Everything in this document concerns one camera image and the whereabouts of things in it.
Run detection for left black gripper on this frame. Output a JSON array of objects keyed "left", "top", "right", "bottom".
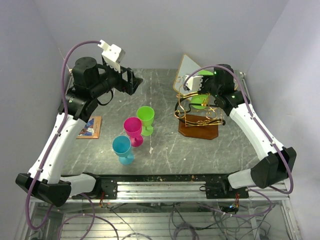
[{"left": 91, "top": 60, "right": 143, "bottom": 98}]

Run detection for green wine glass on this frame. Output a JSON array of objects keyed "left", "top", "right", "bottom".
[
  {"left": 136, "top": 106, "right": 155, "bottom": 137},
  {"left": 190, "top": 70, "right": 213, "bottom": 110}
]

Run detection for gold wire glass rack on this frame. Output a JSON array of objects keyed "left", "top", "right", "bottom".
[{"left": 174, "top": 92, "right": 226, "bottom": 140}]

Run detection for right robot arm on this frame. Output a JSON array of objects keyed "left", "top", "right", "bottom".
[{"left": 199, "top": 64, "right": 297, "bottom": 198}]

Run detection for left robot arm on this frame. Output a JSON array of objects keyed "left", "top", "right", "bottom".
[{"left": 15, "top": 56, "right": 143, "bottom": 207}]

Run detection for pink wine glass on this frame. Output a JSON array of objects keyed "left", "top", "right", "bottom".
[{"left": 123, "top": 117, "right": 143, "bottom": 147}]

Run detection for blue wine glass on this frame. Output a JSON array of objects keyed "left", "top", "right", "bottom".
[{"left": 112, "top": 135, "right": 134, "bottom": 165}]

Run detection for gold framed mirror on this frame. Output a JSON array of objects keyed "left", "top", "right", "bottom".
[{"left": 173, "top": 54, "right": 200, "bottom": 98}]

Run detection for orange picture card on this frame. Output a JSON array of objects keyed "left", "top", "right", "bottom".
[{"left": 76, "top": 116, "right": 102, "bottom": 139}]

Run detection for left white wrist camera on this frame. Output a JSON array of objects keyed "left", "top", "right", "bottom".
[{"left": 98, "top": 40, "right": 126, "bottom": 73}]

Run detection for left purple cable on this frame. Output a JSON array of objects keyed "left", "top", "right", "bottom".
[{"left": 25, "top": 40, "right": 103, "bottom": 231}]

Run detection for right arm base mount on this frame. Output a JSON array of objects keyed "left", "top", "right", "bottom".
[{"left": 199, "top": 174, "right": 249, "bottom": 199}]

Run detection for aluminium frame rail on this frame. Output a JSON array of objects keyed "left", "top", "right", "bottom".
[{"left": 26, "top": 180, "right": 292, "bottom": 204}]

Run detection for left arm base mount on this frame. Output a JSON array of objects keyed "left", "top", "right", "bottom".
[{"left": 70, "top": 172, "right": 118, "bottom": 200}]

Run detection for loose cables under table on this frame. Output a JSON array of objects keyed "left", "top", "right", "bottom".
[{"left": 57, "top": 199, "right": 276, "bottom": 240}]

